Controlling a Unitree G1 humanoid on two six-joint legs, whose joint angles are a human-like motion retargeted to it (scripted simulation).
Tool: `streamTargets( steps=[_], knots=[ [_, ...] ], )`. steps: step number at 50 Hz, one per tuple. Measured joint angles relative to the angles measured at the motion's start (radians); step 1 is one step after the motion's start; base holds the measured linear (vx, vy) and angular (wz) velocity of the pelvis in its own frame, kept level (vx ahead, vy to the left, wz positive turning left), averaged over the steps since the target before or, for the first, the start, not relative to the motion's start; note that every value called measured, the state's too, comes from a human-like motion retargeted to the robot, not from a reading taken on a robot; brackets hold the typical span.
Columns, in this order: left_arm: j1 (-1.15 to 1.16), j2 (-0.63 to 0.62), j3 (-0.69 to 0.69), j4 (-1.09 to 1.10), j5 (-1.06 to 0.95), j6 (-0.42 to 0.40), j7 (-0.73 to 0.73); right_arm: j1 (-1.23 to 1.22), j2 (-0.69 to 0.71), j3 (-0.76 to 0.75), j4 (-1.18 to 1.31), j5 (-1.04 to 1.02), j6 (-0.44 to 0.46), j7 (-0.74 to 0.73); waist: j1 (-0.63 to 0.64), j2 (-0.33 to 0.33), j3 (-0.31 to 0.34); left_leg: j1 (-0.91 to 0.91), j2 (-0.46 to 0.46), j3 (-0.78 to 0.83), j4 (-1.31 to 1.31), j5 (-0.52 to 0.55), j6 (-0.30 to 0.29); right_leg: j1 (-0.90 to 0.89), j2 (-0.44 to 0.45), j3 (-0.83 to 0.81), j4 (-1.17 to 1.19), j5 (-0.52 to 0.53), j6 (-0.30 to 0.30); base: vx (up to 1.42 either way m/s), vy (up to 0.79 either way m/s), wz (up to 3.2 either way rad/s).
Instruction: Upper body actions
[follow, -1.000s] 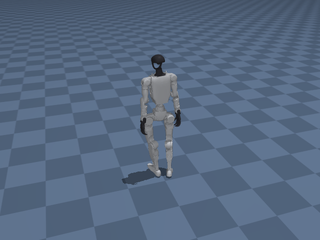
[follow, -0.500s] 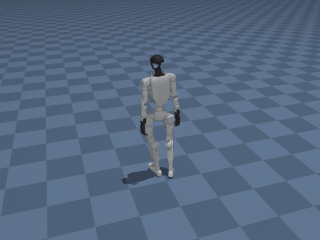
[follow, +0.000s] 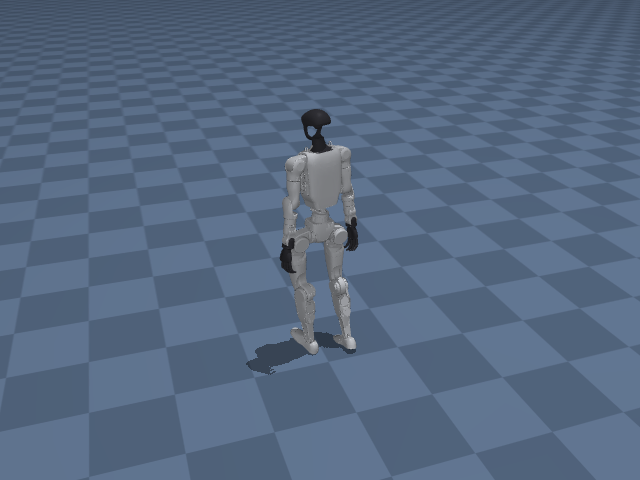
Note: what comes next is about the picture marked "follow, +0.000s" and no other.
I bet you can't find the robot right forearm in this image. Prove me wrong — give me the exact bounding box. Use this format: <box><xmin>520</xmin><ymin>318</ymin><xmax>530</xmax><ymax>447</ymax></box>
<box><xmin>341</xmin><ymin>183</ymin><xmax>357</xmax><ymax>225</ymax></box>

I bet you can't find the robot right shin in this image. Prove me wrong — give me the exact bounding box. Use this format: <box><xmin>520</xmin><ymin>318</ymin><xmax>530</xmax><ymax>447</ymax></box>
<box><xmin>331</xmin><ymin>277</ymin><xmax>351</xmax><ymax>339</ymax></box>

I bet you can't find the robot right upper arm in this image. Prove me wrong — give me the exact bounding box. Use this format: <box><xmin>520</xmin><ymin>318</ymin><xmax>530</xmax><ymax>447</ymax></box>
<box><xmin>336</xmin><ymin>145</ymin><xmax>352</xmax><ymax>194</ymax></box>

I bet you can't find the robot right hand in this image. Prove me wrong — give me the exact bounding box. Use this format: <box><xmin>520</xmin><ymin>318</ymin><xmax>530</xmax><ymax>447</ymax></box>
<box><xmin>344</xmin><ymin>217</ymin><xmax>358</xmax><ymax>251</ymax></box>

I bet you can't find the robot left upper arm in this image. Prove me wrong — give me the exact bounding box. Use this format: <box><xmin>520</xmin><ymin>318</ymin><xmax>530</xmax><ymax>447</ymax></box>
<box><xmin>282</xmin><ymin>155</ymin><xmax>306</xmax><ymax>210</ymax></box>

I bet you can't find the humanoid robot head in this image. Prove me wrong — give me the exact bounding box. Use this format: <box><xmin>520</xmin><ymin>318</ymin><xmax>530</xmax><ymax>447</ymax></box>
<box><xmin>301</xmin><ymin>109</ymin><xmax>333</xmax><ymax>154</ymax></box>

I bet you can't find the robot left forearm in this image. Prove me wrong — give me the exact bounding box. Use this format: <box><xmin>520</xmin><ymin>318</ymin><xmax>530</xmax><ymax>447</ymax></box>
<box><xmin>282</xmin><ymin>198</ymin><xmax>298</xmax><ymax>246</ymax></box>

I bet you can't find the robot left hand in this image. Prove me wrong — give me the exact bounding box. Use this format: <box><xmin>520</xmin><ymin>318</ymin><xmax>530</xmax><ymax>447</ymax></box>
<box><xmin>280</xmin><ymin>238</ymin><xmax>297</xmax><ymax>273</ymax></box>

